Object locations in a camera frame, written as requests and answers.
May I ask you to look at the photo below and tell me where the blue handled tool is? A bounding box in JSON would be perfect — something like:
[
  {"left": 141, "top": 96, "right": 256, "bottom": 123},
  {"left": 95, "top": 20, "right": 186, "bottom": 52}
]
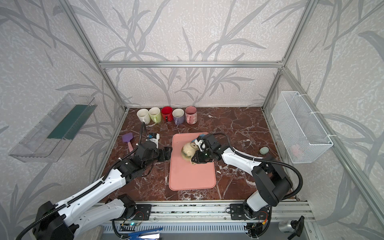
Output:
[{"left": 128, "top": 228, "right": 163, "bottom": 240}]

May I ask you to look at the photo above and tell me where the lavender mug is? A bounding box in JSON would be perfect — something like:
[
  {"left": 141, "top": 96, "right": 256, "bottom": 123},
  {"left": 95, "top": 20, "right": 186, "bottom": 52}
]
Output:
[{"left": 172, "top": 109, "right": 185, "bottom": 126}]

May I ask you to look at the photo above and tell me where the clear plastic wall shelf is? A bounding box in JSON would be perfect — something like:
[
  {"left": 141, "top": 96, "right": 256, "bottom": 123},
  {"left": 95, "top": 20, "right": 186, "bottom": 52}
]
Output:
[{"left": 9, "top": 94, "right": 97, "bottom": 163}]

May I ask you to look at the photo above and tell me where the pink plastic tray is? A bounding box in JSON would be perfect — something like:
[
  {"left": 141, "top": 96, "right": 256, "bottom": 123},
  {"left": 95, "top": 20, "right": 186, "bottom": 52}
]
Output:
[{"left": 169, "top": 133, "right": 216, "bottom": 191}]

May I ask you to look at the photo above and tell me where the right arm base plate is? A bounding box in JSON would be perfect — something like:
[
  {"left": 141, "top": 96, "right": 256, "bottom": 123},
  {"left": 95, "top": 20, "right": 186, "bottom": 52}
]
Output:
[{"left": 229, "top": 204, "right": 270, "bottom": 221}]

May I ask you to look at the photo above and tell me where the red mug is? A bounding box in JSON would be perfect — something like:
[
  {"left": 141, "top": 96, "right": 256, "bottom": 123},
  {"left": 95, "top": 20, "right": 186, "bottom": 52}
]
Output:
[{"left": 161, "top": 106, "right": 174, "bottom": 122}]

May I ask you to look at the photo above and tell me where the beige teapot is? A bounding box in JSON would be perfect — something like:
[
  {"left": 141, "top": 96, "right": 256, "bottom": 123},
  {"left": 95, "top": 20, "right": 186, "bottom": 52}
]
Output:
[{"left": 181, "top": 142, "right": 199, "bottom": 165}]

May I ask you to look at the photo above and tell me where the white mug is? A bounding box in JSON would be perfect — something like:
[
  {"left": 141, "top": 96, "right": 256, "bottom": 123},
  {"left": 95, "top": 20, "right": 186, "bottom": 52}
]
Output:
[{"left": 137, "top": 109, "right": 151, "bottom": 125}]

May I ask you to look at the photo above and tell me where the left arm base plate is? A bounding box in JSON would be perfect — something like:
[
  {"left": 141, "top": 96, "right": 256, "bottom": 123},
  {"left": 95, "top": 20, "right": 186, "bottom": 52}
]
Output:
[{"left": 131, "top": 204, "right": 152, "bottom": 221}]

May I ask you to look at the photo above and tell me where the pink item in basket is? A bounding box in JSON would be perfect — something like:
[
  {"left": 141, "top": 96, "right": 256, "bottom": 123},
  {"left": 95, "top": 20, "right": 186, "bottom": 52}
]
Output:
[{"left": 291, "top": 145, "right": 304, "bottom": 159}]

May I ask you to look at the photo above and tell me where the pale green soap bar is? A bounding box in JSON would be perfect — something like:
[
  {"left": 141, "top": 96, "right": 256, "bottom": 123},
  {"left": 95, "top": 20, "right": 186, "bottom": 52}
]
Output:
[{"left": 259, "top": 147, "right": 270, "bottom": 155}]

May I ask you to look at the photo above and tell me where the purple spatula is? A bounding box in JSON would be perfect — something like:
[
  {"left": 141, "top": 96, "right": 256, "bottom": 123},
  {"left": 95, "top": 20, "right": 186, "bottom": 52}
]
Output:
[{"left": 122, "top": 133, "right": 134, "bottom": 153}]

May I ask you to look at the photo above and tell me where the white wire basket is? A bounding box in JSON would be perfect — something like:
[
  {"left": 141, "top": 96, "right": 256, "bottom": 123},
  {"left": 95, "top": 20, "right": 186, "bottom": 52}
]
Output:
[{"left": 271, "top": 91, "right": 334, "bottom": 164}]

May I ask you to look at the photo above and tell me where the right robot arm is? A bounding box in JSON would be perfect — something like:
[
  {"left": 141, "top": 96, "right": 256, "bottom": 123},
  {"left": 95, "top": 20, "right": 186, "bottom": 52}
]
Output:
[{"left": 191, "top": 133, "right": 304, "bottom": 220}]

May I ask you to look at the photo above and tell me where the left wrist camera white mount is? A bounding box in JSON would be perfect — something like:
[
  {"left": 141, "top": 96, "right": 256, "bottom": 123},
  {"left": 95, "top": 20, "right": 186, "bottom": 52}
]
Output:
[{"left": 147, "top": 133, "right": 160, "bottom": 148}]

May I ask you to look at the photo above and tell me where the pink mug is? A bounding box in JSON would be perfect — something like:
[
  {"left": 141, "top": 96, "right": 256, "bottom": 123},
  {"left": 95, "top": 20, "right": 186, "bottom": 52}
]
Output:
[{"left": 185, "top": 106, "right": 198, "bottom": 125}]

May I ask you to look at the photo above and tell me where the light green mug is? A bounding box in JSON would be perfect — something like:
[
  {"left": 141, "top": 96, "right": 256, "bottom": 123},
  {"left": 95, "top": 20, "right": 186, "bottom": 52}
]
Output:
[{"left": 149, "top": 107, "right": 162, "bottom": 124}]

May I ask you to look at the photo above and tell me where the silver black clamp device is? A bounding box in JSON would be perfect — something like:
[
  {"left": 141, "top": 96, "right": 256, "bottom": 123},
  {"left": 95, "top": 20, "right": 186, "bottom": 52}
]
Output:
[{"left": 278, "top": 216, "right": 305, "bottom": 240}]

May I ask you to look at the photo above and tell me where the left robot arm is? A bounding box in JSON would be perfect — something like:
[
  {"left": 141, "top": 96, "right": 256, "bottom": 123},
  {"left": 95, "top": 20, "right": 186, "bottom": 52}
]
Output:
[{"left": 16, "top": 141, "right": 172, "bottom": 240}]

